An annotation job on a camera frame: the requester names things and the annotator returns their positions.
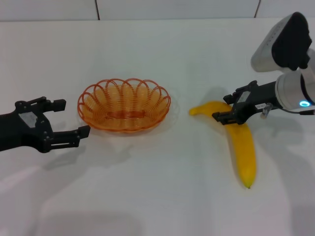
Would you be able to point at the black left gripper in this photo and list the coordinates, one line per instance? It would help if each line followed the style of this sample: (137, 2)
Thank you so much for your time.
(17, 130)

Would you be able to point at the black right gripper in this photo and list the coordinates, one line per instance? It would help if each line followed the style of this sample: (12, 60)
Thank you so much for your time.
(261, 98)

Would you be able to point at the yellow banana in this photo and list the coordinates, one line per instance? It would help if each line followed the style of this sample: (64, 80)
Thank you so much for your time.
(243, 152)

